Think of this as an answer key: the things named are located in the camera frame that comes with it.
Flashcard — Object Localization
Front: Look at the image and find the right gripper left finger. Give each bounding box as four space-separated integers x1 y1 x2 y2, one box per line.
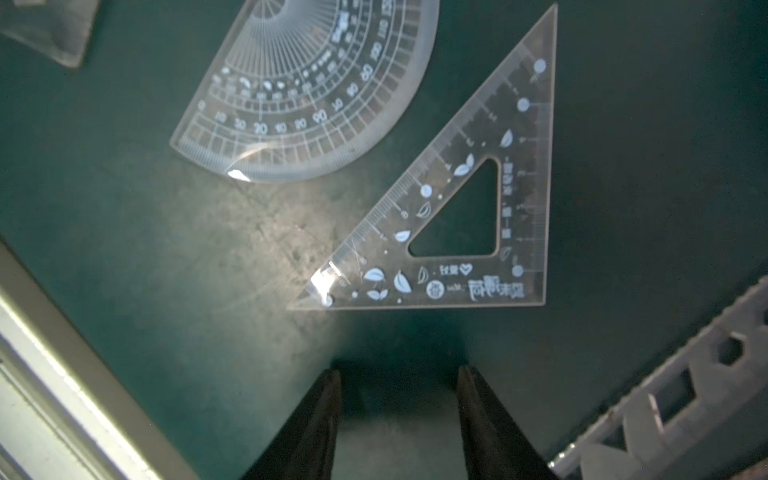
242 369 342 479

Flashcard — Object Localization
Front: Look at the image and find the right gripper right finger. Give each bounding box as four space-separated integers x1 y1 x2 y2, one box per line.
456 365 557 479

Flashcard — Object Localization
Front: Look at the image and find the thin clear straight ruler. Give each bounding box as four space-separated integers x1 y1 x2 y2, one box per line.
549 278 767 479

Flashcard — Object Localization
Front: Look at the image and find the clear protractor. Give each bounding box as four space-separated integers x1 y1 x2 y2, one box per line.
170 0 440 183

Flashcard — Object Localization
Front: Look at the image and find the green table mat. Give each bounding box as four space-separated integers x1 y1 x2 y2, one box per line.
1 1 767 479

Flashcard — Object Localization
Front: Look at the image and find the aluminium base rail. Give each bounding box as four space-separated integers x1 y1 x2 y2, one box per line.
1 246 198 479

